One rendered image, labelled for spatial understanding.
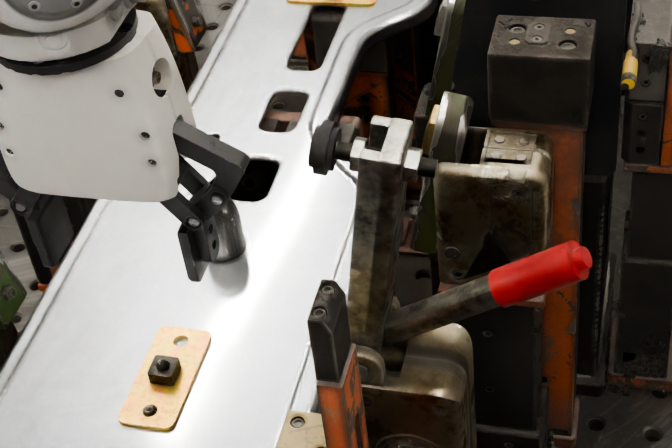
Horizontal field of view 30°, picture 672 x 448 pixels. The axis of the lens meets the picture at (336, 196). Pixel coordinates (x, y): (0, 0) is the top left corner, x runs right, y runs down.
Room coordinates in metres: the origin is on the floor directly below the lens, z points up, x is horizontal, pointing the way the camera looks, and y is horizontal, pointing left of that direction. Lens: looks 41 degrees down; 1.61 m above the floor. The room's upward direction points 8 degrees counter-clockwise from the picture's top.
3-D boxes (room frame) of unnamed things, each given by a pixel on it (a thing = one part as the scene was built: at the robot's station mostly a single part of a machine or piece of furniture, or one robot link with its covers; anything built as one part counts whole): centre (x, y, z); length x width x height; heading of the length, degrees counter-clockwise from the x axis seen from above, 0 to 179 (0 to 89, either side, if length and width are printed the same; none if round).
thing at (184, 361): (0.55, 0.13, 1.01); 0.08 x 0.04 x 0.01; 161
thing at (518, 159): (0.66, -0.11, 0.88); 0.11 x 0.09 x 0.37; 71
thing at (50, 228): (0.57, 0.18, 1.14); 0.03 x 0.03 x 0.07; 72
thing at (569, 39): (0.71, -0.16, 0.91); 0.07 x 0.05 x 0.42; 71
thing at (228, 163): (0.54, 0.08, 1.20); 0.08 x 0.01 x 0.06; 72
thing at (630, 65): (0.73, -0.22, 1.09); 0.10 x 0.01 x 0.01; 161
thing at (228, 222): (0.67, 0.09, 1.02); 0.03 x 0.03 x 0.07
